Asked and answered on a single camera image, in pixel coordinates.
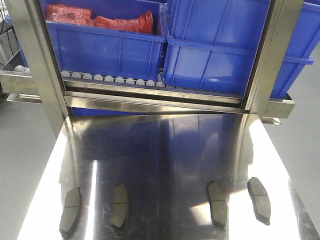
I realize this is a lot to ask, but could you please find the brake pad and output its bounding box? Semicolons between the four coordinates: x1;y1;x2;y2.
59;187;82;240
247;177;271;226
207;181;228;229
110;183;129;232

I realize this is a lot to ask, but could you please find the white roller conveyor track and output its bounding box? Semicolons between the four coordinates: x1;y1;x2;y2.
6;65;241;104

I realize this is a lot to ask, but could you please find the right blue plastic bin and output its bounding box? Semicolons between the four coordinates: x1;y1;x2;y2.
163;0;270;95

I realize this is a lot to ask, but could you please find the blue plastic bin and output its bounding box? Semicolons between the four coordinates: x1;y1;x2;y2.
46;0;167;81
163;0;270;95

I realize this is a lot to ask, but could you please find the red bubble wrap bag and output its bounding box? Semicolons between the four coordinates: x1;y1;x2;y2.
45;3;154;35

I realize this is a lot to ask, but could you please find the left blue plastic bin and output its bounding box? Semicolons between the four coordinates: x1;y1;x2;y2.
46;0;167;81

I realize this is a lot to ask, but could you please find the far right blue bin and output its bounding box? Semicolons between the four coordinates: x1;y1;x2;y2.
270;0;320;99

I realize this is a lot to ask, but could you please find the stainless steel rack frame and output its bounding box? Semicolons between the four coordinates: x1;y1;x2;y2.
0;0;303;135

